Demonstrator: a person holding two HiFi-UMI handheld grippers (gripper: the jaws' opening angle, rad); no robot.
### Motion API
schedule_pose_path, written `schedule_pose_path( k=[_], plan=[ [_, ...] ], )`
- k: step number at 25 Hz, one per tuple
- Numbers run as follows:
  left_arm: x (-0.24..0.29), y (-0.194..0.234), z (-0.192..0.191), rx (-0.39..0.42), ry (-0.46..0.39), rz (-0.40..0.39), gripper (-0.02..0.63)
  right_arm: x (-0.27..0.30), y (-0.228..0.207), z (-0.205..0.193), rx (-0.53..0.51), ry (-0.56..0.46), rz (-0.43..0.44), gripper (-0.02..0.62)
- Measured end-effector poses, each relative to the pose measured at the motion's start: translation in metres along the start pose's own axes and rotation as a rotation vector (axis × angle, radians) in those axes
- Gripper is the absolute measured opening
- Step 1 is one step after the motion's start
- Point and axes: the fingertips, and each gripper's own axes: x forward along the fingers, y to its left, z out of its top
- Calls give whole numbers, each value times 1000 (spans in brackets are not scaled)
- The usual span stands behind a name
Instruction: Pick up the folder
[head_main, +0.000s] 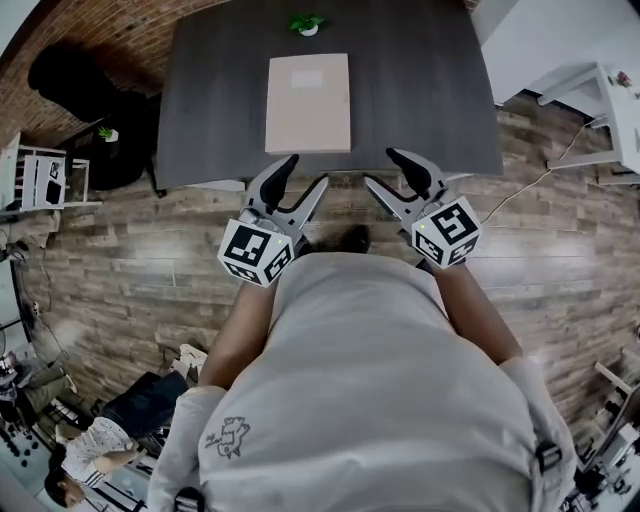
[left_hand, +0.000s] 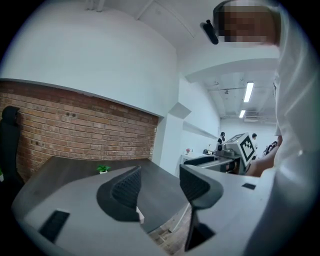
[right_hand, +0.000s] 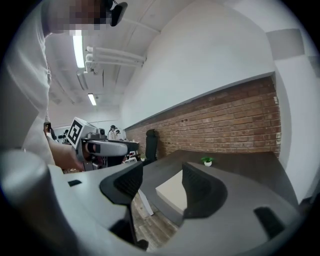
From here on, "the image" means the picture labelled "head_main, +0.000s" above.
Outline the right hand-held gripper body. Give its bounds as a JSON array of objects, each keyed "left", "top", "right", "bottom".
[{"left": 405, "top": 191, "right": 484, "bottom": 272}]

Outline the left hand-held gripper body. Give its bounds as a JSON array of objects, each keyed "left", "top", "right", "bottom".
[{"left": 215, "top": 196, "right": 312, "bottom": 288}]

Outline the beige cardboard box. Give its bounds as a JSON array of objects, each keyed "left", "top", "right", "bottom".
[{"left": 263, "top": 52, "right": 353, "bottom": 155}]

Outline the person's left forearm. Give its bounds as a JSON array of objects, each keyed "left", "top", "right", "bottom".
[{"left": 199, "top": 269, "right": 279, "bottom": 391}]

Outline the person's right forearm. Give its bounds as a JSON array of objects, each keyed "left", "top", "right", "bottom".
[{"left": 434, "top": 262, "right": 525, "bottom": 369}]

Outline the dark grey table top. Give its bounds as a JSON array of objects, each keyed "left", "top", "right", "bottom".
[{"left": 156, "top": 0, "right": 505, "bottom": 191}]

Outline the light grey t-shirt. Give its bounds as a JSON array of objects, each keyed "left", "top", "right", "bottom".
[{"left": 147, "top": 251, "right": 579, "bottom": 512}]

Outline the white side table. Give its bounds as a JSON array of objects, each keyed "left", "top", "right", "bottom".
[{"left": 537, "top": 60, "right": 640, "bottom": 187}]

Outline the black office chair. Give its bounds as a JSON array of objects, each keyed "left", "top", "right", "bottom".
[{"left": 27, "top": 42, "right": 169, "bottom": 199}]

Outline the white wooden shelf rack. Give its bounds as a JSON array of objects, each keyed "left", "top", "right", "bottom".
[{"left": 0, "top": 130, "right": 104, "bottom": 217}]

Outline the white work table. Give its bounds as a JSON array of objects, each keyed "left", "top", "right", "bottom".
[{"left": 0, "top": 424, "right": 56, "bottom": 501}]

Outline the white floor cable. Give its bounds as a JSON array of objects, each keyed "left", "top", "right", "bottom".
[{"left": 478, "top": 115, "right": 609, "bottom": 227}]

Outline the black strap buckle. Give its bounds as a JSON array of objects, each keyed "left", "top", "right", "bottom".
[
  {"left": 533, "top": 439, "right": 565, "bottom": 475},
  {"left": 174, "top": 486, "right": 207, "bottom": 512}
]

